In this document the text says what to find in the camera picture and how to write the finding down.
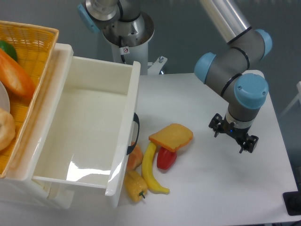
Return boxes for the white plate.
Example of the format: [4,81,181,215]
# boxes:
[0,82,10,112]

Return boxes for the black drawer handle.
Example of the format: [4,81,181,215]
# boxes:
[127,113,140,155]

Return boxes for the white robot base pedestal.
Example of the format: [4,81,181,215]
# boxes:
[103,12,167,75]

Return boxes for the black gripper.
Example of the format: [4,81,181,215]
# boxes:
[209,113,259,153]

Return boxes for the white plastic drawer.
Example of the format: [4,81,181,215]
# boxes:
[33,56,141,209]

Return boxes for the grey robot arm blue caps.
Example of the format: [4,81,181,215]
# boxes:
[77,0,272,153]

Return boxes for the beige toy bagel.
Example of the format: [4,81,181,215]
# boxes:
[0,108,16,150]

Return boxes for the toy bread slice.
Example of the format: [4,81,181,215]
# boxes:
[149,123,193,152]

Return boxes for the black device at table edge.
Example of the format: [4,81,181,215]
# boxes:
[283,191,301,216]

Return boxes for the yellow toy banana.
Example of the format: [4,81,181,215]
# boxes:
[142,142,170,194]

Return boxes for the red toy pepper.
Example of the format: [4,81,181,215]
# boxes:
[157,147,177,170]

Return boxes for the white drawer cabinet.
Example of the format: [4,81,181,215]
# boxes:
[0,43,74,209]

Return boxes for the yellow wicker basket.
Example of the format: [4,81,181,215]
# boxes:
[0,21,59,178]

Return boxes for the green toy vegetable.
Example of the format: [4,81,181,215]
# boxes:
[0,40,18,62]

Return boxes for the orange toy peach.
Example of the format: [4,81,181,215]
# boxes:
[126,144,143,171]

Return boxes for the orange toy baguette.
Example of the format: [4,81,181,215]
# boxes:
[0,49,35,99]

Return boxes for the white furniture piece right edge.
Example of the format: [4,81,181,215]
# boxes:
[280,81,301,117]

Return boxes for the yellow toy bell pepper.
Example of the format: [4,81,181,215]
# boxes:
[124,170,148,202]

